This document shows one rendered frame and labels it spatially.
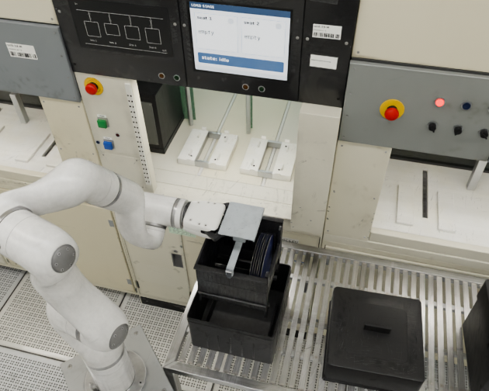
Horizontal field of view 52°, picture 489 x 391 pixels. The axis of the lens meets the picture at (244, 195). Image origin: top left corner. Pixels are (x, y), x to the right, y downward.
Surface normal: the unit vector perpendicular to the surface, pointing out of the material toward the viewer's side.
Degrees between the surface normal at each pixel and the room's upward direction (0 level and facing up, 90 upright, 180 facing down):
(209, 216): 4
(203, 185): 0
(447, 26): 90
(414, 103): 90
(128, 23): 90
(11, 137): 0
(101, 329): 64
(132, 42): 90
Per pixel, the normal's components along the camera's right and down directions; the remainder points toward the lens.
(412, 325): -0.01, -0.70
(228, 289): -0.25, 0.69
